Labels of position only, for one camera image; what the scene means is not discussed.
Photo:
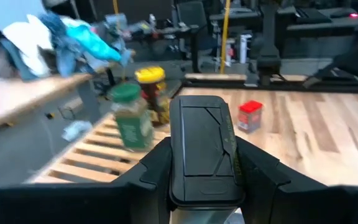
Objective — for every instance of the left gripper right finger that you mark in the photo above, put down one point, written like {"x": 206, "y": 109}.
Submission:
{"x": 306, "y": 205}

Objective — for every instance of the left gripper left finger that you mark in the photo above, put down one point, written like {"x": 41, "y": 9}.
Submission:
{"x": 73, "y": 205}

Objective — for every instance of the green-lidded spice jar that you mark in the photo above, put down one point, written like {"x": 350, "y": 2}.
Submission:
{"x": 132, "y": 121}

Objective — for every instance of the red-lidded smoked paprika tin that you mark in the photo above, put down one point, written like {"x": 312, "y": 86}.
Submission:
{"x": 250, "y": 116}

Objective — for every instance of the yellow-lidded spice jar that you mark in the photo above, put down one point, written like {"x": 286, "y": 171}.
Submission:
{"x": 151, "y": 76}

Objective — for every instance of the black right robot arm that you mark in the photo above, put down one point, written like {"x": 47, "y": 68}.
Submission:
{"x": 353, "y": 63}

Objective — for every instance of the wooden slatted shelf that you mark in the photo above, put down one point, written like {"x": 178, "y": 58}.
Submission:
{"x": 98, "y": 158}

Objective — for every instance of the wooden desk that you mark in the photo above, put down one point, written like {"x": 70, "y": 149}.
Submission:
{"x": 20, "y": 96}

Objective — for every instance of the blue denim garment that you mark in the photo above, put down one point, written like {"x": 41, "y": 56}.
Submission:
{"x": 62, "y": 53}

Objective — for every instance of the teal garment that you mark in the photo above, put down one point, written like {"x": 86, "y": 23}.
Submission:
{"x": 95, "y": 43}

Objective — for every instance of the white cloth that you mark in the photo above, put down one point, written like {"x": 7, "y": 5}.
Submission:
{"x": 30, "y": 43}

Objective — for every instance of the black aluminium table frame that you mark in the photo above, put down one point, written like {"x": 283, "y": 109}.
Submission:
{"x": 291, "y": 87}

